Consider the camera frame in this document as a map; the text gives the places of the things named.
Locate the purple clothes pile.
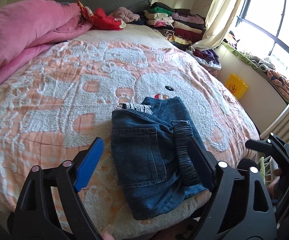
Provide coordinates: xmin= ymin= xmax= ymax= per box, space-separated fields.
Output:
xmin=186 ymin=49 xmax=222 ymax=70

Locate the left hand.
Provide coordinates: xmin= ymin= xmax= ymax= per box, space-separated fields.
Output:
xmin=102 ymin=232 xmax=115 ymax=240

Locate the blue denim pants lace hem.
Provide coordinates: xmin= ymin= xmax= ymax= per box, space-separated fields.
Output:
xmin=111 ymin=96 xmax=205 ymax=220

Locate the peach white bear bedspread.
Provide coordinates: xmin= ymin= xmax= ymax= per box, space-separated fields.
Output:
xmin=0 ymin=24 xmax=258 ymax=239

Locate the patterned blanket on sill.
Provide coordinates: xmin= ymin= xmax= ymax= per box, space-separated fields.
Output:
xmin=266 ymin=69 xmax=289 ymax=101

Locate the white wire rack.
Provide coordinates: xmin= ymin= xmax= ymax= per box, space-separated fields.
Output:
xmin=257 ymin=156 xmax=279 ymax=187

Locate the stack of folded clothes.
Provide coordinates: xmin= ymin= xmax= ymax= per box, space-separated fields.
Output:
xmin=133 ymin=2 xmax=206 ymax=51

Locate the black trouser leg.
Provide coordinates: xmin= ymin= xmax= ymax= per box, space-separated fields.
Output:
xmin=237 ymin=158 xmax=260 ymax=171

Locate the cream curtain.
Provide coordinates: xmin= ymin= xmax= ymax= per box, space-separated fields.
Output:
xmin=191 ymin=0 xmax=244 ymax=50

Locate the red embroidered garment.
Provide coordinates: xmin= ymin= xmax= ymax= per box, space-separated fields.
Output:
xmin=77 ymin=0 xmax=126 ymax=30

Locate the right hand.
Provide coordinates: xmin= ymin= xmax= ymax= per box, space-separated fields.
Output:
xmin=267 ymin=168 xmax=282 ymax=199

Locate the green windowsill cloth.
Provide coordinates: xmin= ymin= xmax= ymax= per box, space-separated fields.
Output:
xmin=221 ymin=41 xmax=289 ymax=103

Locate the mauve fuzzy garment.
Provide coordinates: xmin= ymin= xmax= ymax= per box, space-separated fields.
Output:
xmin=109 ymin=7 xmax=140 ymax=23

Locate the window with dark frame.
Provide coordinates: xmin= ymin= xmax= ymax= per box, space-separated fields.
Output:
xmin=232 ymin=0 xmax=289 ymax=79

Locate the yellow paper bag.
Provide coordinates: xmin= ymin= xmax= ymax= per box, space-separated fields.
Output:
xmin=225 ymin=74 xmax=249 ymax=100

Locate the pink folded duvet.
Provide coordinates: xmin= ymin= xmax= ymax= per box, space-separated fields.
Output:
xmin=0 ymin=0 xmax=92 ymax=85

